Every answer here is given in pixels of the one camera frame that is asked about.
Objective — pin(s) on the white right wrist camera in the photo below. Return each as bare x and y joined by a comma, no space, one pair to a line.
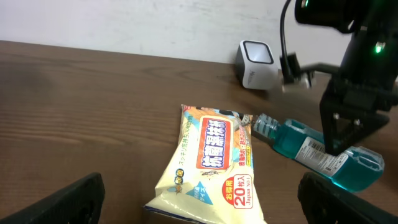
294,79

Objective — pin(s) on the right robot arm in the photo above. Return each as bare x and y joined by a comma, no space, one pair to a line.
373,28

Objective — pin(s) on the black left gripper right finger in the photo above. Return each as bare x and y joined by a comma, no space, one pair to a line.
324,202

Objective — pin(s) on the teal mouthwash bottle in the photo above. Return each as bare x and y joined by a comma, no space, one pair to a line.
354,170

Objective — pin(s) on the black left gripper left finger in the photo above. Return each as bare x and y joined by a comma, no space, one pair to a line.
79,202

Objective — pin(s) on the yellow snack bag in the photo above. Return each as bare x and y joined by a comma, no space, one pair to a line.
210,177

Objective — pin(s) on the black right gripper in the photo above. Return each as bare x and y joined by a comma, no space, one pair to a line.
351,110

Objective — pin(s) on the white barcode scanner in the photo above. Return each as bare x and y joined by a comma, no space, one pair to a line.
255,65

